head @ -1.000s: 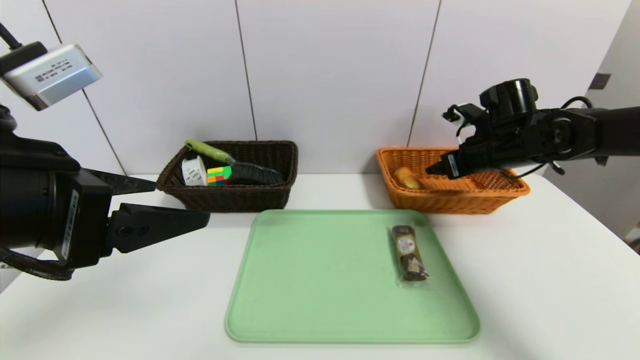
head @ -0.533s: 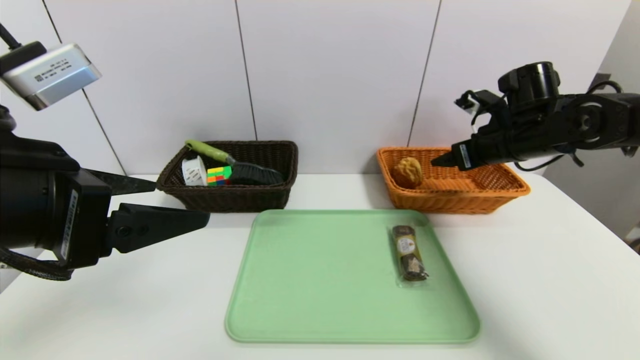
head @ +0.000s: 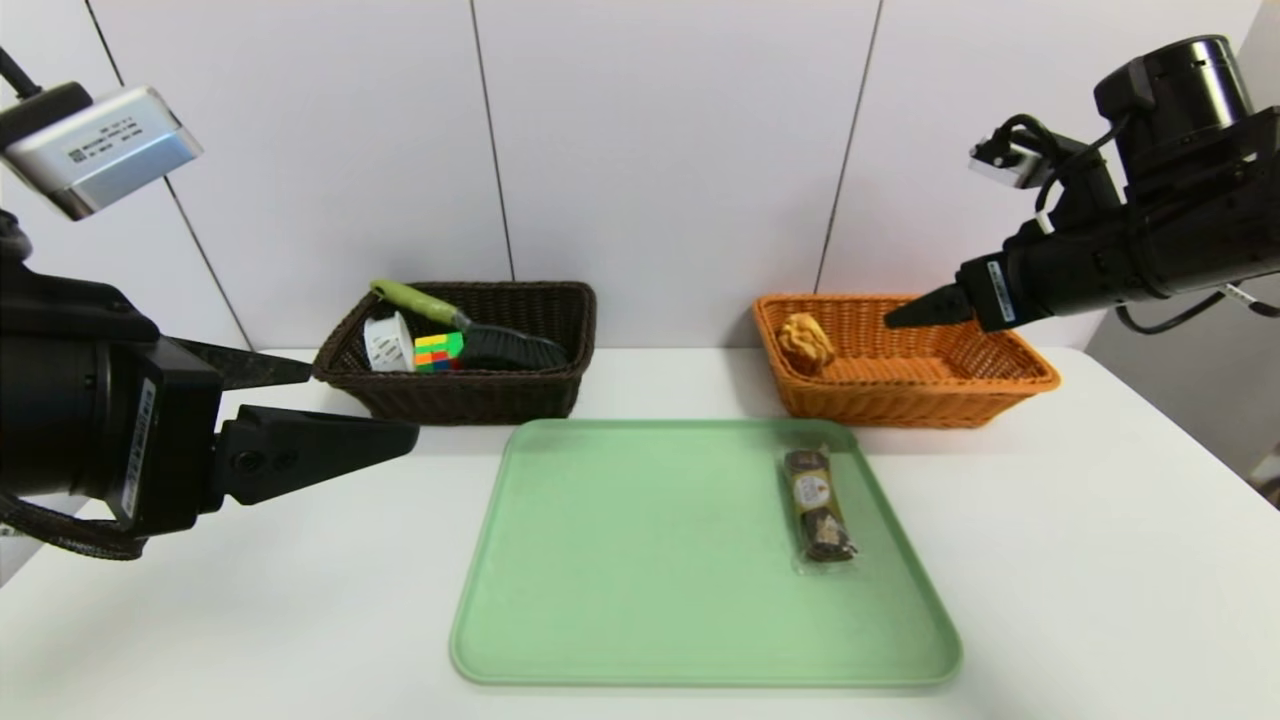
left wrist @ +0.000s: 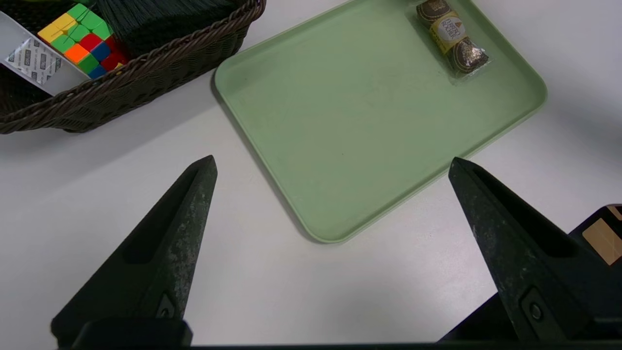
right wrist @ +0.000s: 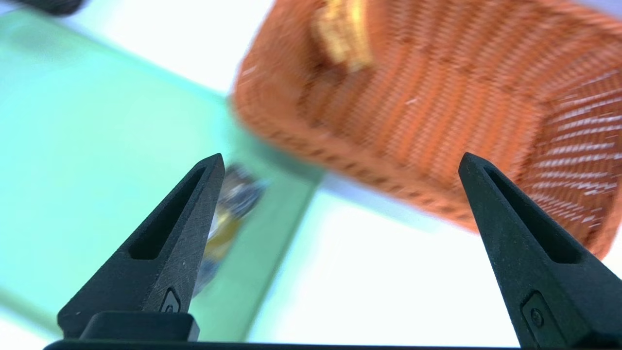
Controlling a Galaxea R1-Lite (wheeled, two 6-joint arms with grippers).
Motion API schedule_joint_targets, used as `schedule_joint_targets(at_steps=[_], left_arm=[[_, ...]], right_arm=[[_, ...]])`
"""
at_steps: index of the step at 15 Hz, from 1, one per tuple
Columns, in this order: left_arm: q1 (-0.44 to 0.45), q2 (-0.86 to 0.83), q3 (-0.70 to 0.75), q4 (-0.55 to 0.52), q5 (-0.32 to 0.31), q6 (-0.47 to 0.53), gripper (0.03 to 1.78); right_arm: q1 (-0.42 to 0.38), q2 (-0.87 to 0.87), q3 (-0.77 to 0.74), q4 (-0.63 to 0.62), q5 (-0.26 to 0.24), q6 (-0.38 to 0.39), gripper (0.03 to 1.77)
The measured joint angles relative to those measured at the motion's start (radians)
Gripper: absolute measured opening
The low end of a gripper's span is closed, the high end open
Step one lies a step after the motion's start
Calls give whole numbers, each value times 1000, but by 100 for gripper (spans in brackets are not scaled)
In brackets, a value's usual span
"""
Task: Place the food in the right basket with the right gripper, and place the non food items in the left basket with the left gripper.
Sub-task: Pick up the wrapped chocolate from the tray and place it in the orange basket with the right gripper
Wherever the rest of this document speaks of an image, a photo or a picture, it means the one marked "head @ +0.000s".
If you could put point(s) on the round golden bread bun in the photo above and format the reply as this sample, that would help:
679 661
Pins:
806 343

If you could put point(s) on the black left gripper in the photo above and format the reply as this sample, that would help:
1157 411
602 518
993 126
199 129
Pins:
165 432

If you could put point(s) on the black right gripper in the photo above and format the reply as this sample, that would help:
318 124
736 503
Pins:
1000 291

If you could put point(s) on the colourful puzzle cube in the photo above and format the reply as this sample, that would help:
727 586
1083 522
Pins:
438 352

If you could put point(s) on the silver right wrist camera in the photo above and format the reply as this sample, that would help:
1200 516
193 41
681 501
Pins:
1005 160

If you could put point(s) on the orange wicker basket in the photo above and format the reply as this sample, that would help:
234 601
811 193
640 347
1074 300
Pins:
900 405

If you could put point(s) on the chocolate roll snack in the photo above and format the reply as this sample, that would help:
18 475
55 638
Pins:
818 510

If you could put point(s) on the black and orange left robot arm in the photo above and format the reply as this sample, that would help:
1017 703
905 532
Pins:
40 400

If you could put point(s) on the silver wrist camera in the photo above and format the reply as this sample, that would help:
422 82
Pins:
100 150
1005 160

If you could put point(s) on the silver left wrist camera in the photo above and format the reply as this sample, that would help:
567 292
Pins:
100 150

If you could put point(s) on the light green plastic tray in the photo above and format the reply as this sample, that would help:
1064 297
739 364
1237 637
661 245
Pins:
620 600

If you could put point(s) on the brown background object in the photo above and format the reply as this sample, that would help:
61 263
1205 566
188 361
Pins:
1268 485

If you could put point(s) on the dark brown wicker basket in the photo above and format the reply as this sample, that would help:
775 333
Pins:
470 400

